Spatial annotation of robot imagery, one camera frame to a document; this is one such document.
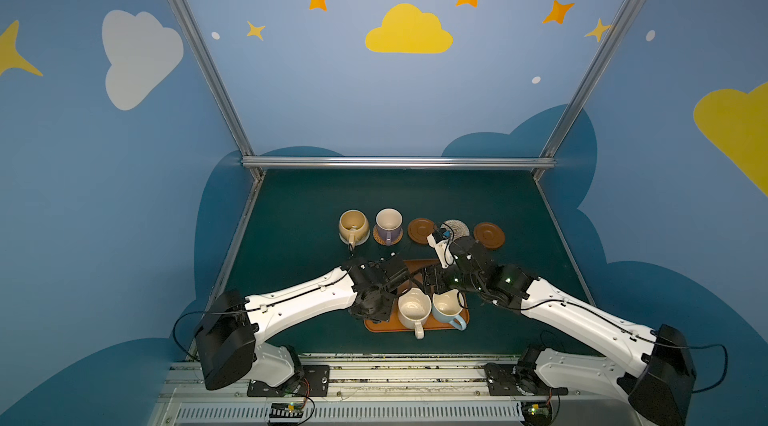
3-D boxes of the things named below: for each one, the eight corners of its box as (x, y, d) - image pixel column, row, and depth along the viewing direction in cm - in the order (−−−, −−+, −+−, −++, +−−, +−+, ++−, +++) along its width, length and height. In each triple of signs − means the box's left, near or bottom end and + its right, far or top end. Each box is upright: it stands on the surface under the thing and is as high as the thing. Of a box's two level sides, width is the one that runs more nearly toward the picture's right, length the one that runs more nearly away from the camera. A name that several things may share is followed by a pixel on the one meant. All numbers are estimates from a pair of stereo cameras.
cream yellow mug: (335, 237, 105) (331, 220, 97) (355, 221, 110) (353, 204, 102) (354, 254, 101) (351, 238, 93) (374, 238, 105) (373, 221, 97)
